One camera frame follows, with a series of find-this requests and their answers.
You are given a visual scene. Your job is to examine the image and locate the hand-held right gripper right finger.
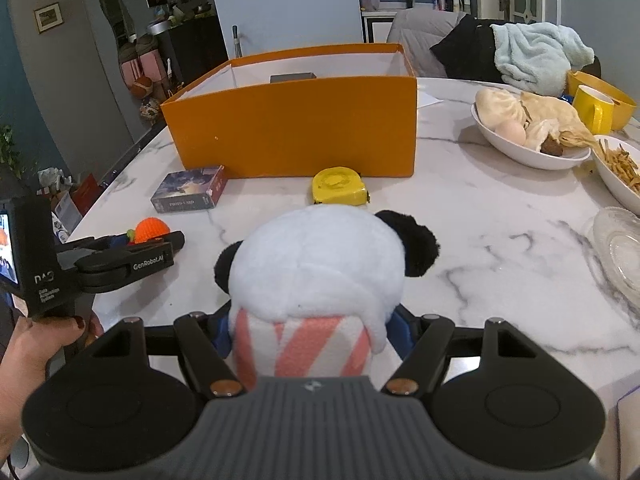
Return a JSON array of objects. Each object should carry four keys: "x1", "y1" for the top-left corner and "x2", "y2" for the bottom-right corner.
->
[{"x1": 381, "y1": 305, "x2": 531, "y2": 397}]

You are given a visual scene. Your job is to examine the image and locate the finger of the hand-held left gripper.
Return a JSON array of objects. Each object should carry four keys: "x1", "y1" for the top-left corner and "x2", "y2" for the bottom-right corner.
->
[
  {"x1": 75, "y1": 232, "x2": 186, "y2": 295},
  {"x1": 57, "y1": 234, "x2": 128, "y2": 263}
]

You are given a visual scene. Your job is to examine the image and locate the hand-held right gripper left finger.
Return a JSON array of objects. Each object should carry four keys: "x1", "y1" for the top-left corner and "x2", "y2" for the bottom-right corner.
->
[{"x1": 90, "y1": 305, "x2": 246, "y2": 398}]

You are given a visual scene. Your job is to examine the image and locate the crochet orange fruit toy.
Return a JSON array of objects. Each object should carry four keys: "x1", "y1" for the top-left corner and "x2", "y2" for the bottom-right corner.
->
[{"x1": 126, "y1": 217, "x2": 171, "y2": 246}]

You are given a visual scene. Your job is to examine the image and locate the panda plush toy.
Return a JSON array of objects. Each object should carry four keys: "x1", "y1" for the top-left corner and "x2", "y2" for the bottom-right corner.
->
[{"x1": 214, "y1": 205, "x2": 441, "y2": 393}]

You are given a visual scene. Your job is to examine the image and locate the orange cardboard box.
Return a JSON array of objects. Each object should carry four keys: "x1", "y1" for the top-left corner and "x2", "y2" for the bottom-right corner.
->
[{"x1": 160, "y1": 42, "x2": 418, "y2": 181}]

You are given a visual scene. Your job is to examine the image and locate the person's left forearm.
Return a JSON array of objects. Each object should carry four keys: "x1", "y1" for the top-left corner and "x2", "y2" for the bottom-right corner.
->
[{"x1": 0, "y1": 390, "x2": 36, "y2": 467}]

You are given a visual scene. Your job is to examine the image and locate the person's left hand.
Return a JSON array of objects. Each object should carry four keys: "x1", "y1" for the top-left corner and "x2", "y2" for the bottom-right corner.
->
[{"x1": 0, "y1": 312, "x2": 105, "y2": 401}]

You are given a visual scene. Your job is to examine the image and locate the floor clutter of boxes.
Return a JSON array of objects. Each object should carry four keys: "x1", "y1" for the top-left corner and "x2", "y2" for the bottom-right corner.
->
[{"x1": 37, "y1": 167, "x2": 100, "y2": 241}]

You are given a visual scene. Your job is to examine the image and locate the dark printed card box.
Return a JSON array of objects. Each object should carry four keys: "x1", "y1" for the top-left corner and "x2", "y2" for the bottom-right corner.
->
[{"x1": 150, "y1": 165, "x2": 229, "y2": 213}]

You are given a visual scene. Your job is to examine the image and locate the green houseplant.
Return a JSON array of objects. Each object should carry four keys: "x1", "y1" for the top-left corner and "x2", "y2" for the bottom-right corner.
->
[{"x1": 0, "y1": 125, "x2": 26, "y2": 181}]

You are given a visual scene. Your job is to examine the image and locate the yellow tape measure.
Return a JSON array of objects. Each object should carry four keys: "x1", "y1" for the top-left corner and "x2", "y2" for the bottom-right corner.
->
[{"x1": 312, "y1": 166, "x2": 371, "y2": 207}]

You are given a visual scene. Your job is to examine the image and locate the hanging pink bags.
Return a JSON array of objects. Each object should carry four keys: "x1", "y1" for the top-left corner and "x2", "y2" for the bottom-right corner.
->
[{"x1": 119, "y1": 34, "x2": 168, "y2": 117}]

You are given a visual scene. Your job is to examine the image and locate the black cabinet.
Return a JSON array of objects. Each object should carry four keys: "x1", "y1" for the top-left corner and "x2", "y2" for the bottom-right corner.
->
[{"x1": 160, "y1": 15, "x2": 229, "y2": 96}]

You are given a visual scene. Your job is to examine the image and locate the white bowl of buns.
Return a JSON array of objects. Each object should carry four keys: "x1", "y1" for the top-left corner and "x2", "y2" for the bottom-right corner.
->
[{"x1": 471, "y1": 87, "x2": 593, "y2": 170}]

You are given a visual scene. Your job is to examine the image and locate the glass plate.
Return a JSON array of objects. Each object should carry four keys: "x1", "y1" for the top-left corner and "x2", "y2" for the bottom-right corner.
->
[{"x1": 592, "y1": 206, "x2": 640, "y2": 306}]

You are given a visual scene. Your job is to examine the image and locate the pots on cabinet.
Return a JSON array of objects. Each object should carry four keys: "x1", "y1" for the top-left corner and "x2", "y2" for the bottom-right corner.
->
[{"x1": 147, "y1": 2, "x2": 213, "y2": 36}]

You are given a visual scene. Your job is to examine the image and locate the white bowl of fries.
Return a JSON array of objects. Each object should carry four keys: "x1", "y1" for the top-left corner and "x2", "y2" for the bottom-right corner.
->
[{"x1": 591, "y1": 135, "x2": 640, "y2": 218}]

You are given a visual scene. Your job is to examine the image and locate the black cloth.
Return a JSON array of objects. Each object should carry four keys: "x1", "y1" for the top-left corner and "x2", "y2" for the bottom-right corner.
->
[{"x1": 430, "y1": 14, "x2": 501, "y2": 82}]

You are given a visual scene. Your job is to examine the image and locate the yellow mug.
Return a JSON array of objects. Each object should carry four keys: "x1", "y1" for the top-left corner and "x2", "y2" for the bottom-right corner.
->
[{"x1": 572, "y1": 85, "x2": 615, "y2": 136}]

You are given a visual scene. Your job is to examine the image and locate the light blue towel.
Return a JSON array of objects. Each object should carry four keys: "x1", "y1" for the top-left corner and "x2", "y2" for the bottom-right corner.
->
[{"x1": 492, "y1": 22, "x2": 596, "y2": 97}]

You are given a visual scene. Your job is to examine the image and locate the yellow bowl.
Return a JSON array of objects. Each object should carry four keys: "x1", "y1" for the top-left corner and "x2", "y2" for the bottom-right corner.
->
[{"x1": 566, "y1": 71, "x2": 638, "y2": 131}]

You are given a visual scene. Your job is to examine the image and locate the small framed wall picture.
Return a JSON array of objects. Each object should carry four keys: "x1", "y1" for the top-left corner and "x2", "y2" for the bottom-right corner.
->
[{"x1": 33, "y1": 2, "x2": 63, "y2": 34}]

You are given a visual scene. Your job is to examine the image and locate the wavy wall mirror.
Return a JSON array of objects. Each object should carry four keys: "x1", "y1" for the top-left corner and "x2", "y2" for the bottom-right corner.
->
[{"x1": 97, "y1": 0, "x2": 132, "y2": 48}]

